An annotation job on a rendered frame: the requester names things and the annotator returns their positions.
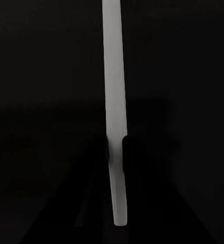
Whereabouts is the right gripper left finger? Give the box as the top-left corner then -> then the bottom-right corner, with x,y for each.
19,135 -> 105,244

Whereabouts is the pen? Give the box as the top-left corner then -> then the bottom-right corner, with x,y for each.
102,0 -> 128,226

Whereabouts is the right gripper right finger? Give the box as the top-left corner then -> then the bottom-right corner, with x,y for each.
124,135 -> 217,244

